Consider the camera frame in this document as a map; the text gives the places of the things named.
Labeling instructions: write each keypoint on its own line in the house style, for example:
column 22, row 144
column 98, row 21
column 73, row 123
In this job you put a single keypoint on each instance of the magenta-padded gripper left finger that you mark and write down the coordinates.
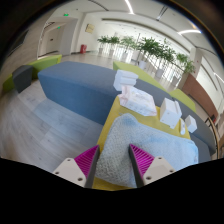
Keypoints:
column 68, row 171

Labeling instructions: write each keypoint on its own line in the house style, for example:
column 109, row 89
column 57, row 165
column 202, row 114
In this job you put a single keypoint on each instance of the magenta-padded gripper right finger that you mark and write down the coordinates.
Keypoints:
column 158, row 168

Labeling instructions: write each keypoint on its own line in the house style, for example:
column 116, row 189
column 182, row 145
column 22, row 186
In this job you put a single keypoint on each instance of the light blue towel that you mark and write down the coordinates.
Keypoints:
column 115, row 160

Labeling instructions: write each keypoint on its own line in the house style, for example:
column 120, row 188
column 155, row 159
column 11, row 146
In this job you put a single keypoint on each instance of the small white cube box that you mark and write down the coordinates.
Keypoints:
column 191, row 124

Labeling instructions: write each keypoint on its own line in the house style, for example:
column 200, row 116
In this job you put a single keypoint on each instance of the tall white box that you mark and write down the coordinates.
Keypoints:
column 170, row 113

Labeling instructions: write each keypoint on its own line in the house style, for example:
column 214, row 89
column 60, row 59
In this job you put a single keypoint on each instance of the long wooden bar table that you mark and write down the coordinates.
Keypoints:
column 215, row 133

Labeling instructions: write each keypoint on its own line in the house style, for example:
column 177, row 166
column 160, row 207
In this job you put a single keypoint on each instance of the white pink-printed tissue pack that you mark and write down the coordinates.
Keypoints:
column 138, row 101

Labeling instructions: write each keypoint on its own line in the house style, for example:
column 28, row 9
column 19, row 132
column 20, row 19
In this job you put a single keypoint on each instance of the yellow upholstered seat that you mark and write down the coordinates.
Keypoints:
column 111, row 113

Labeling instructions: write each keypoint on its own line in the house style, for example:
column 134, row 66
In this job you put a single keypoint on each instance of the lime green upholstered bench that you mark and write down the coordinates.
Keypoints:
column 43, row 63
column 143, row 71
column 183, row 98

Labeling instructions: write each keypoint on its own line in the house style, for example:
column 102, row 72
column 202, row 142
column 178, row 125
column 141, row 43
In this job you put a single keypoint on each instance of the brown wooden counter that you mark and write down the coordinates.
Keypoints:
column 200, row 95

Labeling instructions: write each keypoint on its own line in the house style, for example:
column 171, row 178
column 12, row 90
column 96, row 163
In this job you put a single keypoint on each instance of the blue upholstered bench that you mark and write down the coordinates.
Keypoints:
column 76, row 86

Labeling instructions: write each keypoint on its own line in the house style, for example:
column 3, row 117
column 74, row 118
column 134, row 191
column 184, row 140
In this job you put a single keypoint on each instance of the stack of white napkin packs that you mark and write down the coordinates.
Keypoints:
column 125, row 80

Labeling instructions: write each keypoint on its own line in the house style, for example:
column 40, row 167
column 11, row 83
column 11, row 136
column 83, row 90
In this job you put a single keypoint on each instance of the dark grey cube seat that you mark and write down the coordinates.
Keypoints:
column 22, row 78

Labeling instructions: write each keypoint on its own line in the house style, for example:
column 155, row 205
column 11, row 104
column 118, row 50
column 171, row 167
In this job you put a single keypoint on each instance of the row of potted green plants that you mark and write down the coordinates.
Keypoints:
column 150, row 48

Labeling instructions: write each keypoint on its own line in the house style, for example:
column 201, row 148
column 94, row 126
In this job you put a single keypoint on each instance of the red bin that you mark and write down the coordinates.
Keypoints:
column 83, row 49

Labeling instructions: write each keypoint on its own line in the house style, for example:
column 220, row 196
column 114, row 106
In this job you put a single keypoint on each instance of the green exit sign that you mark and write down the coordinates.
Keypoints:
column 66, row 14

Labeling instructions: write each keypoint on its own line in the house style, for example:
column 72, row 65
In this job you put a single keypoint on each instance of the ceiling strip lights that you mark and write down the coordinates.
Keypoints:
column 129, row 6

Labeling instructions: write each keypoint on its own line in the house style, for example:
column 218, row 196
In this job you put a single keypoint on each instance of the dark wall screen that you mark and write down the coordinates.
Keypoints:
column 19, row 42

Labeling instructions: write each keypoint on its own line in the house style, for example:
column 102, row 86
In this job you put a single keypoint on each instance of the framed wall picture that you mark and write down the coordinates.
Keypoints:
column 89, row 28

